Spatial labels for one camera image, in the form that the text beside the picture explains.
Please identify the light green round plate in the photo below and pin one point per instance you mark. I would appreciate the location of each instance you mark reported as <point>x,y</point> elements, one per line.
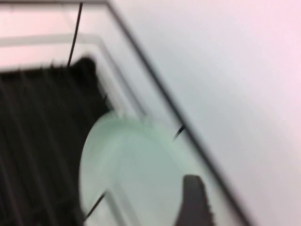
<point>131,169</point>

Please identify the black plastic drip tray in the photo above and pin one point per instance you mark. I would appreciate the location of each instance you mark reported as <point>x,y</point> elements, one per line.
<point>35,117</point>

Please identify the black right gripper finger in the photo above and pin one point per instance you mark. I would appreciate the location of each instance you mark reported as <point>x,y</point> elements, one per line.
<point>194,202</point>

